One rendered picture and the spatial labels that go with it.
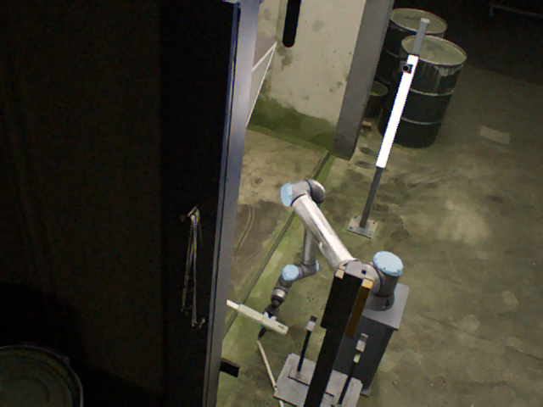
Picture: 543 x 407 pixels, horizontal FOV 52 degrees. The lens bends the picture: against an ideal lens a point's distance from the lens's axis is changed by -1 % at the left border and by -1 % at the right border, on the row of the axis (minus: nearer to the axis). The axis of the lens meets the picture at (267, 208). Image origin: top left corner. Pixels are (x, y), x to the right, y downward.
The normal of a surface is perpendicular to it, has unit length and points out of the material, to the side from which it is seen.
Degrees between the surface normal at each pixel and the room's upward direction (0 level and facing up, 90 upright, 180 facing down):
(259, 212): 0
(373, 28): 90
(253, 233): 0
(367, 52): 90
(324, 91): 90
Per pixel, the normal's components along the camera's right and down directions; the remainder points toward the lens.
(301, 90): -0.37, 0.57
